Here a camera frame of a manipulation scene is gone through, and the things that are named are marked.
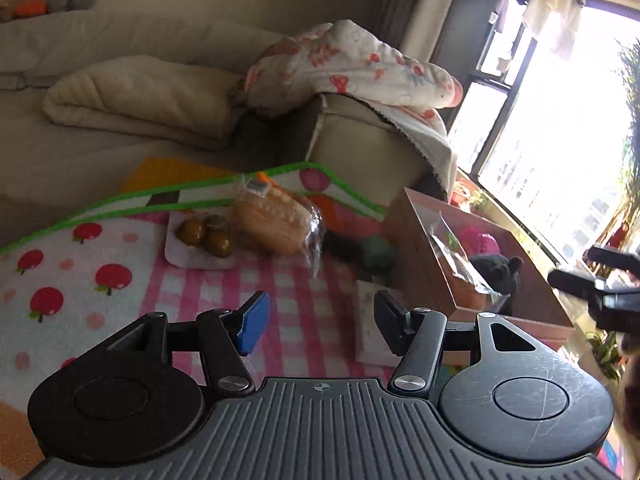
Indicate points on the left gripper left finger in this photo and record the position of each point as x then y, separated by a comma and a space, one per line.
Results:
225, 337

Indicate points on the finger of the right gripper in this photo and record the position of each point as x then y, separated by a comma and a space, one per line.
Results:
607, 259
573, 283

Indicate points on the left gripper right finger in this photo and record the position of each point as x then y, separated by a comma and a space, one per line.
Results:
416, 336

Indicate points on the pink cardboard box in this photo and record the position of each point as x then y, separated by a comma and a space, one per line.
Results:
417, 274

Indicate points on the black plush toy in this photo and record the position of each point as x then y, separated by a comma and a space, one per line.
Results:
502, 275

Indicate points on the pink silicone cup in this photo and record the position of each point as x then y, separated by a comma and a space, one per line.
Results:
475, 241

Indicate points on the bread bun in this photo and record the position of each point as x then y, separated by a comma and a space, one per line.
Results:
277, 220

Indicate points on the potted palm plant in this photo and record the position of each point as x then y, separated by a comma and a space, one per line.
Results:
620, 227

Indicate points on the green toy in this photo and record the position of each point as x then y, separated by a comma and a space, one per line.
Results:
372, 254

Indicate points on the tray of brown fruits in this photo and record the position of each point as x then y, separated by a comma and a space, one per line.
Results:
204, 242

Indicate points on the colourful play mat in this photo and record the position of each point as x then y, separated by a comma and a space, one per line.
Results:
67, 288

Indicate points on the folded beige blanket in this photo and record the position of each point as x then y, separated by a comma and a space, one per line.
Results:
145, 96

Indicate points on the floral baby blanket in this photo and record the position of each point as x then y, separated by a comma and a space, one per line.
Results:
345, 59

